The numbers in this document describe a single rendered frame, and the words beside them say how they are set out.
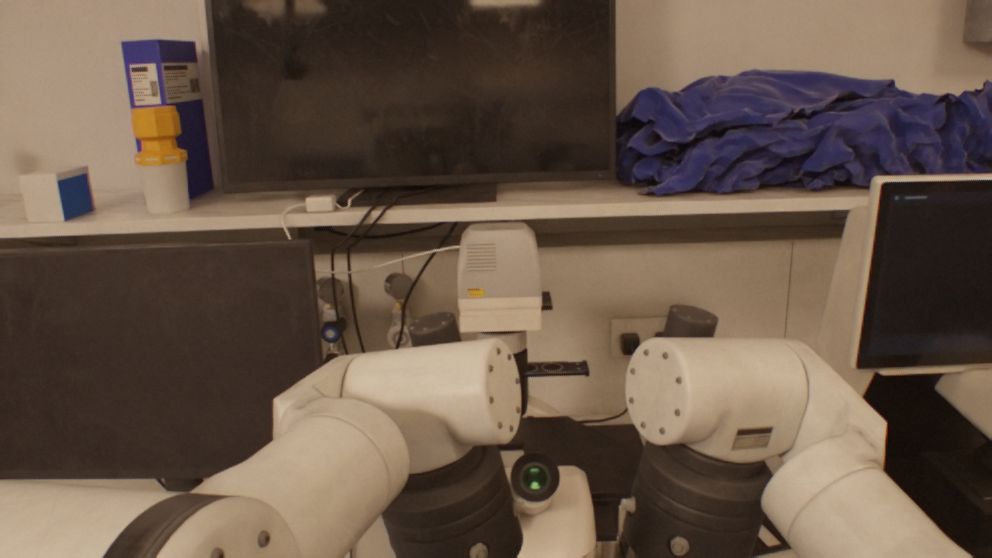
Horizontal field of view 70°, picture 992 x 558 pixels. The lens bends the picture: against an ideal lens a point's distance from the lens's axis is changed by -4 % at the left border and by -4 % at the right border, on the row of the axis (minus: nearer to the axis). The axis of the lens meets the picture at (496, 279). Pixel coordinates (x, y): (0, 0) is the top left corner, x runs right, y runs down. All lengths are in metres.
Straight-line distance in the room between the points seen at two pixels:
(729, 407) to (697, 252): 1.10
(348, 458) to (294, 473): 0.03
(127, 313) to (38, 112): 0.82
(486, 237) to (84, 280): 0.57
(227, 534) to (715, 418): 0.30
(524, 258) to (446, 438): 0.48
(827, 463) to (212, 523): 0.31
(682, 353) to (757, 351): 0.06
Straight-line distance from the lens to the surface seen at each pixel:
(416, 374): 0.45
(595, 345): 1.56
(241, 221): 1.30
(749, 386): 0.46
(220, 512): 0.23
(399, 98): 1.32
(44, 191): 1.46
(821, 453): 0.43
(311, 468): 0.35
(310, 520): 0.32
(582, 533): 0.84
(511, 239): 0.90
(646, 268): 1.53
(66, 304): 1.17
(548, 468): 0.72
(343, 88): 1.34
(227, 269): 1.05
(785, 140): 1.33
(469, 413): 0.43
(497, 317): 0.92
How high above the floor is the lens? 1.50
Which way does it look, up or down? 17 degrees down
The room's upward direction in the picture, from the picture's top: 2 degrees counter-clockwise
